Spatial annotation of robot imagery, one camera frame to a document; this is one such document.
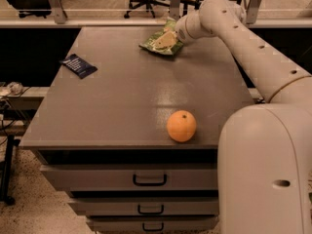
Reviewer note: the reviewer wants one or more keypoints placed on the black stand left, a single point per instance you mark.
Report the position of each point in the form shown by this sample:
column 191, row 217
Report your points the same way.
column 5, row 170

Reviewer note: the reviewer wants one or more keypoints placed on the bottom grey drawer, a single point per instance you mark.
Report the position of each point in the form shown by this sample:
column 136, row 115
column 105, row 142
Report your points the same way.
column 151, row 223

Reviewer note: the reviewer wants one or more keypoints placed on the grey drawer cabinet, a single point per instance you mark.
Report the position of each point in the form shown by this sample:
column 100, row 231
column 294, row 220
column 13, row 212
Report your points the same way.
column 119, row 114

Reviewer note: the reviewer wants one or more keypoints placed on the green jalapeno chip bag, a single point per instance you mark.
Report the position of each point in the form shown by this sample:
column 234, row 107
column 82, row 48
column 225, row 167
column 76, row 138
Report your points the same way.
column 171, row 51

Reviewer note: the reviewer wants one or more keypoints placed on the middle grey drawer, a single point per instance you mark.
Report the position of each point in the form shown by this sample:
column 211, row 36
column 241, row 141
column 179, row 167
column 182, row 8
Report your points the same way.
column 153, row 206

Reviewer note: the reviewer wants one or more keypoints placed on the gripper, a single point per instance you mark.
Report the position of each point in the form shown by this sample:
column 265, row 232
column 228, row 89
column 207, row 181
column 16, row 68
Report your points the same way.
column 180, row 33

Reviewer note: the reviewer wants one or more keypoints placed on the orange fruit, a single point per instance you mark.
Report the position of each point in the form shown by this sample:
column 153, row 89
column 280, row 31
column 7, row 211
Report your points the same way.
column 181, row 126

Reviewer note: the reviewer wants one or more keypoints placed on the dark blue snack packet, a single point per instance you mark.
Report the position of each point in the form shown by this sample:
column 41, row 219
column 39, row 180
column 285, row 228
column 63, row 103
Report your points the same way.
column 78, row 66

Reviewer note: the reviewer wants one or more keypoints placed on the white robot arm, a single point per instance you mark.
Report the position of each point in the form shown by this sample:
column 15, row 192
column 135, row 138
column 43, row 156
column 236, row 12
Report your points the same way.
column 265, row 150

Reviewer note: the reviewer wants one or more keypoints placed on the grey drawer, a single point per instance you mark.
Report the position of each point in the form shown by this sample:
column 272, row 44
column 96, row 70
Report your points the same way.
column 151, row 223
column 153, row 206
column 131, row 177

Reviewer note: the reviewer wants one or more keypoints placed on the black office chair centre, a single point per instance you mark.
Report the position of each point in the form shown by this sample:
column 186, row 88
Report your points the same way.
column 147, row 4

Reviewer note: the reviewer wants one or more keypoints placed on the top grey drawer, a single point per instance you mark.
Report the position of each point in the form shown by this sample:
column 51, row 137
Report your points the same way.
column 131, row 177

